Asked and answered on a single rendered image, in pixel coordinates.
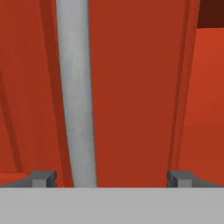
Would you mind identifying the red cabinet door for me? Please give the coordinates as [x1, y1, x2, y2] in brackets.
[0, 0, 202, 188]

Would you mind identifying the grey cabinet door handle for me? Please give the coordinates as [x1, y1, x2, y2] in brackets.
[55, 0, 98, 188]

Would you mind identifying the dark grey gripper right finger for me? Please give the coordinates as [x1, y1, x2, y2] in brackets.
[166, 170, 224, 188]

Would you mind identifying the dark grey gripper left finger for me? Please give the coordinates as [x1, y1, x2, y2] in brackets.
[0, 170, 58, 188]

